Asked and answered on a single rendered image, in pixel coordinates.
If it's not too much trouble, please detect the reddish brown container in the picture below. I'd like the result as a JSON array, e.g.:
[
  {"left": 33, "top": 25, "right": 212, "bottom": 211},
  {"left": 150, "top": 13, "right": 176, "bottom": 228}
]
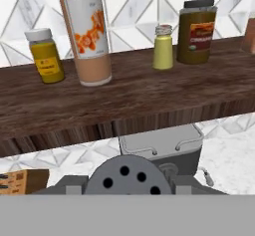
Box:
[{"left": 240, "top": 16, "right": 255, "bottom": 55}]

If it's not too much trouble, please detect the yellow shaker with silver top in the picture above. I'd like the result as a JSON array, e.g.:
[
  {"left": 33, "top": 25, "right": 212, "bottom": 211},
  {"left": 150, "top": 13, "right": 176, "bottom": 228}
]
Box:
[{"left": 151, "top": 24, "right": 174, "bottom": 71}]

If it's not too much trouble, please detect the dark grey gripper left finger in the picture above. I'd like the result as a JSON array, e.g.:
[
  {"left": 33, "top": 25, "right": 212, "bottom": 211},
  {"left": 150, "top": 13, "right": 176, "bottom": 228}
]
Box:
[{"left": 33, "top": 175, "right": 90, "bottom": 195}]

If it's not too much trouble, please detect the brown spice jar black lid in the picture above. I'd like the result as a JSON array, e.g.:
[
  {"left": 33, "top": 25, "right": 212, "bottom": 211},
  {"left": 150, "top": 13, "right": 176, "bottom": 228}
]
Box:
[{"left": 176, "top": 0, "right": 218, "bottom": 66}]

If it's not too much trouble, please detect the yellow spice jar white lid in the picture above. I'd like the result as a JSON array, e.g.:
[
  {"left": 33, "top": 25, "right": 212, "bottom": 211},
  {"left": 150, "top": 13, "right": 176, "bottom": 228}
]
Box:
[{"left": 24, "top": 28, "right": 66, "bottom": 85}]

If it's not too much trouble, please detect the small grey lever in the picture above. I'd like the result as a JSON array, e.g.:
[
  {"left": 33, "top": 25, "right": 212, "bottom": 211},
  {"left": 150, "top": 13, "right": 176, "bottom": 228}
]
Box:
[{"left": 198, "top": 166, "right": 215, "bottom": 188}]

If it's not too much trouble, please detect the dark wooden shelf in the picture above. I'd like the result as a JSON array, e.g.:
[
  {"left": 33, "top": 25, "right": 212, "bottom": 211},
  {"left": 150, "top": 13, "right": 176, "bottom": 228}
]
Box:
[{"left": 0, "top": 35, "right": 255, "bottom": 158}]

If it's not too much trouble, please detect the light wooden box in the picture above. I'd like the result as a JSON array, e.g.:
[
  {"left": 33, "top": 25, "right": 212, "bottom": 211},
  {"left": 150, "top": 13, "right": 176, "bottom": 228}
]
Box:
[{"left": 0, "top": 168, "right": 51, "bottom": 195}]

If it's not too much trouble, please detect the tall orange condiment bottle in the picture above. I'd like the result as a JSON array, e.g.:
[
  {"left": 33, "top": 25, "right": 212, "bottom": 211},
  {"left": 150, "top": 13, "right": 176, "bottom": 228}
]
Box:
[{"left": 57, "top": 0, "right": 114, "bottom": 88}]

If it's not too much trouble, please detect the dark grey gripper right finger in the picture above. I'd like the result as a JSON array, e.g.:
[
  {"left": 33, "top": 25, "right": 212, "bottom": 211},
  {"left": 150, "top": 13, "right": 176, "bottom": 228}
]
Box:
[{"left": 170, "top": 174, "right": 230, "bottom": 195}]

